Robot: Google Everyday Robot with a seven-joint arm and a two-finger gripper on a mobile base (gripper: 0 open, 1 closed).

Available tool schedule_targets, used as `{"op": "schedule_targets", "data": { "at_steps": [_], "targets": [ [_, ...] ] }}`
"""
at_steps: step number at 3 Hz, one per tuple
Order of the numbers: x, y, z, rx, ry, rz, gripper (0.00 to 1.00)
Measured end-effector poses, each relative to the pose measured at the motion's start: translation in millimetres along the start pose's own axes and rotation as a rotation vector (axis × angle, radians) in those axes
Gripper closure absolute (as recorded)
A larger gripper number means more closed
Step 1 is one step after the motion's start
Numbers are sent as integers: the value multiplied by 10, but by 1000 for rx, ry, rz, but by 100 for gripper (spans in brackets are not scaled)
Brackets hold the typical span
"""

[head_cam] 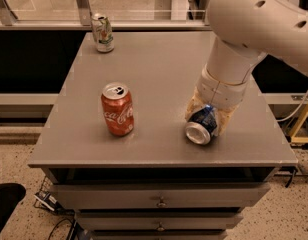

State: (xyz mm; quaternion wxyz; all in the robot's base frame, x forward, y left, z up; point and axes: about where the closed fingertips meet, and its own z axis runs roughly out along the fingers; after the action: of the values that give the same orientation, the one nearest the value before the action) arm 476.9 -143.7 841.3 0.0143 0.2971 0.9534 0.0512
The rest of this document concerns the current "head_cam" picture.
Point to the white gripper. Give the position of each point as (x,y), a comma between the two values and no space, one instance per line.
(219,90)

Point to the blue pepsi can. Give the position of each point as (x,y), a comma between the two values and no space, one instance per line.
(201,126)

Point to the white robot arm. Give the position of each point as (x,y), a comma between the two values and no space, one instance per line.
(246,31)

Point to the red coca-cola can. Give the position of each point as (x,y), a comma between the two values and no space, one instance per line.
(117,108)

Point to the white green soda can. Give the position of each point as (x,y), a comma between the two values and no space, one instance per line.
(102,33)

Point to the grey drawer cabinet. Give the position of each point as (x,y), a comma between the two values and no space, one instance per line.
(160,69)

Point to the top grey drawer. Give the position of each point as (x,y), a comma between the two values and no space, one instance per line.
(158,196)

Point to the grey drawer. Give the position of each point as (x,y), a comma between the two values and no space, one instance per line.
(158,196)
(159,221)

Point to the middle grey drawer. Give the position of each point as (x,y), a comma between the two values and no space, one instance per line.
(159,221)

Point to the yellow metal frame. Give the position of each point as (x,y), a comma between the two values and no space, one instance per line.
(293,133)

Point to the metal railing frame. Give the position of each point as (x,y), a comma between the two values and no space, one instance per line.
(123,14)

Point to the wire basket with items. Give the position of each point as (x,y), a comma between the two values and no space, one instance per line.
(44,197)

